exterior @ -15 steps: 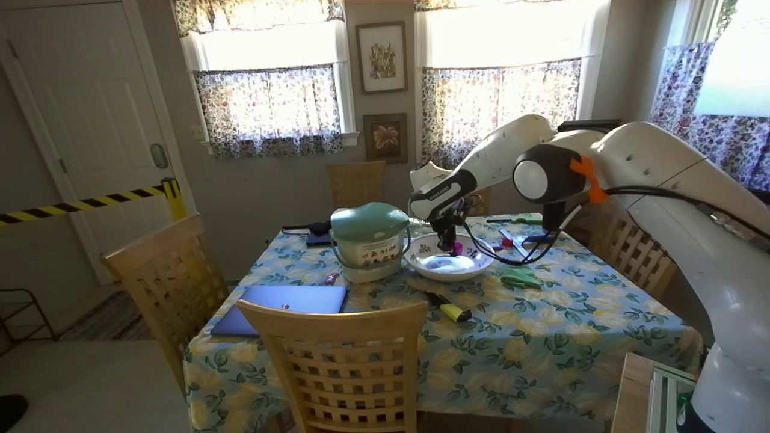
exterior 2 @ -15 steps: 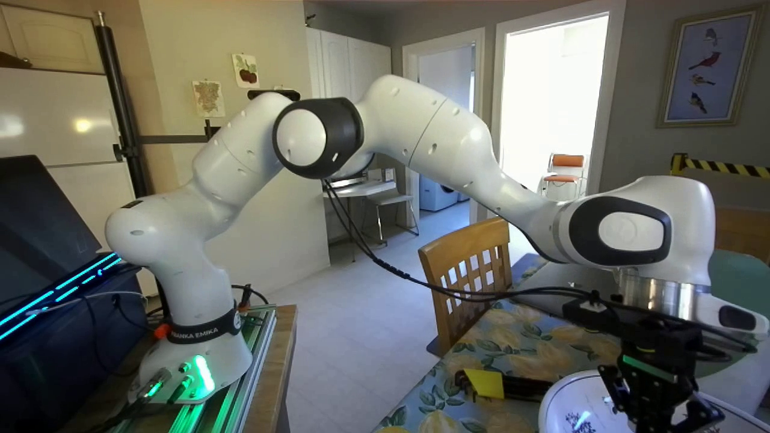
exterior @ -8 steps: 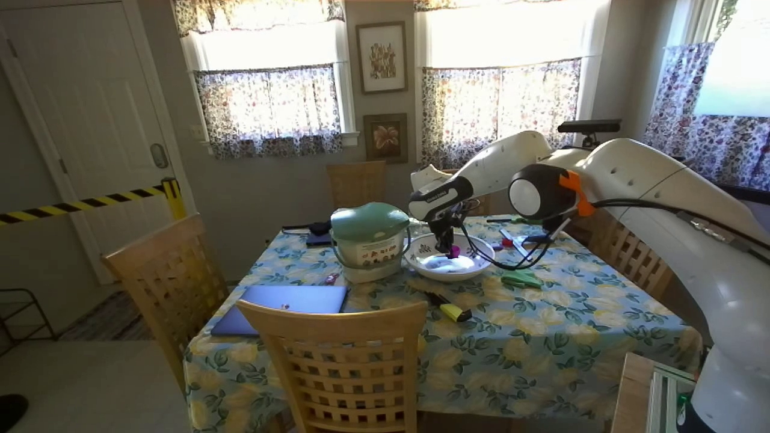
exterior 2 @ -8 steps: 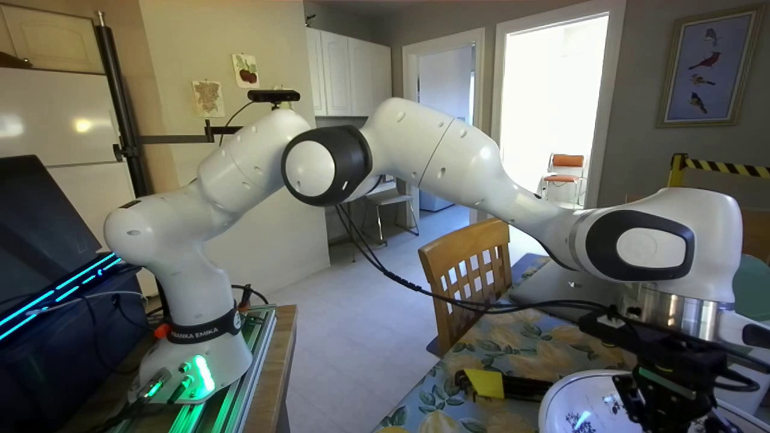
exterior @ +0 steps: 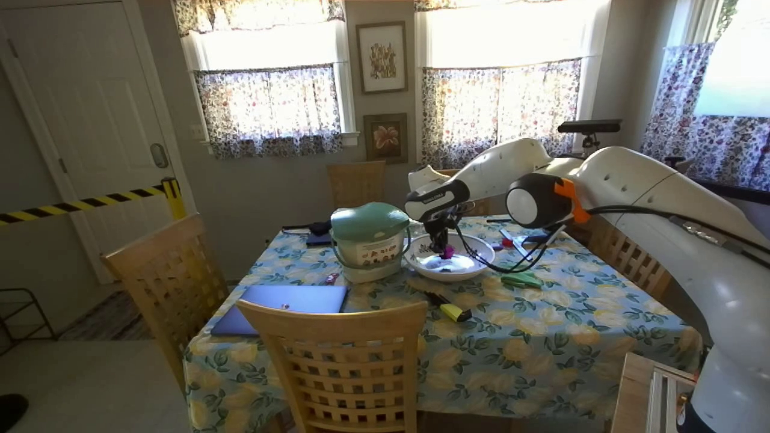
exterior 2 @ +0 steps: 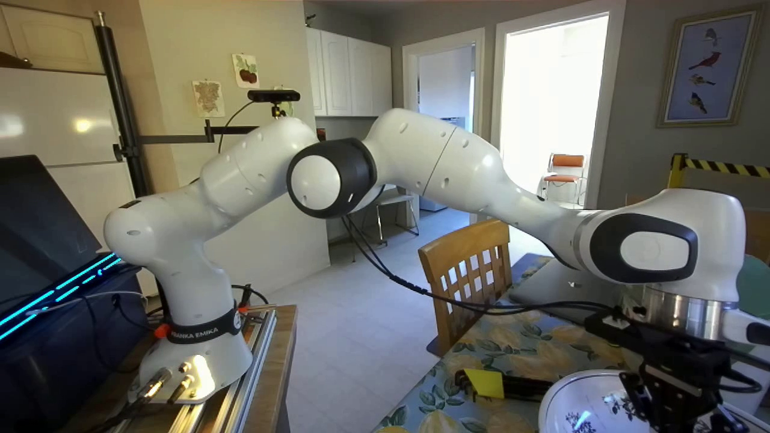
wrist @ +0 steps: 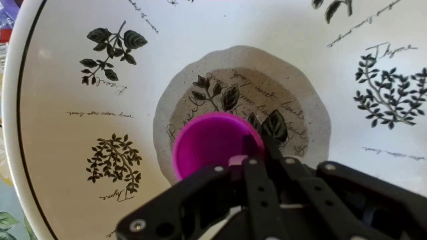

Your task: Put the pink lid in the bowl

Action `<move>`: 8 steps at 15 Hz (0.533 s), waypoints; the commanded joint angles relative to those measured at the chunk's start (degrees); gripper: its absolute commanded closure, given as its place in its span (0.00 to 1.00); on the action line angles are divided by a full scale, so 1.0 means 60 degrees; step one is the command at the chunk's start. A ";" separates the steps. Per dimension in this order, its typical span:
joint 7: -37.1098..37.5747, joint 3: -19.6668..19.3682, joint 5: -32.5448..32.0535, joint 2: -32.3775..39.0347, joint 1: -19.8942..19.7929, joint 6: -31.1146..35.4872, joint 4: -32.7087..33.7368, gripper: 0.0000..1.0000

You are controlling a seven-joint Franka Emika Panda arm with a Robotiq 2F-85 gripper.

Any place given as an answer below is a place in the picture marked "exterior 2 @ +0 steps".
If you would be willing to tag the aluminium mounting rails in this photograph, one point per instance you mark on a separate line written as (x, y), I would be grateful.
(240, 375)

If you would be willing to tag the black computer monitor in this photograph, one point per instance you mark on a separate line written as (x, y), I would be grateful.
(39, 225)

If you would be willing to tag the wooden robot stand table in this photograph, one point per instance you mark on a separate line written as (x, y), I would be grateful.
(278, 375)

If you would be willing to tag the white patterned bowl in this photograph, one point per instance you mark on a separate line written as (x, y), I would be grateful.
(577, 401)

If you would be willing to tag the small wall paper picture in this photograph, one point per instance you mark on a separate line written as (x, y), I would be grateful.
(245, 71)
(208, 98)

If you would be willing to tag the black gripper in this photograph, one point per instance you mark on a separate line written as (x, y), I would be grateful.
(675, 397)

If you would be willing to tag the orange and white chair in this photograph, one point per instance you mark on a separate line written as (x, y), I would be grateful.
(564, 181)

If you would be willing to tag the black camera stand pole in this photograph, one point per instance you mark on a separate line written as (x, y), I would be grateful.
(120, 104)

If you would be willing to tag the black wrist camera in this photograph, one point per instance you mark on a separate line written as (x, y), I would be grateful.
(634, 330)

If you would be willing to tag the white wall cabinet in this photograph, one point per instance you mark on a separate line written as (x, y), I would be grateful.
(350, 72)

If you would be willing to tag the yellow black caution tape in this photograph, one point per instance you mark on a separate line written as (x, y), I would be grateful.
(723, 166)

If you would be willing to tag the black and yellow brush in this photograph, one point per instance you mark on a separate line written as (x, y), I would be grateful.
(484, 383)

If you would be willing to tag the black stereo camera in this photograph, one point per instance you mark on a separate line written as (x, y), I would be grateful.
(275, 95)

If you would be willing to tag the lemon print tablecloth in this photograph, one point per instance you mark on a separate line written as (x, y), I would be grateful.
(513, 344)

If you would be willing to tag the white whiteboard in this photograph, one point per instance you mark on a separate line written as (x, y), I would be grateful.
(56, 112)

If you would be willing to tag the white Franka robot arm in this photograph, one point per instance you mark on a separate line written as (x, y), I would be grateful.
(448, 169)

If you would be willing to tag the framed bird picture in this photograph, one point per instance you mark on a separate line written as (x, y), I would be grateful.
(711, 68)

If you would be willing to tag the wooden lattice back chair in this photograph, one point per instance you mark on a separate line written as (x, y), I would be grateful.
(448, 249)

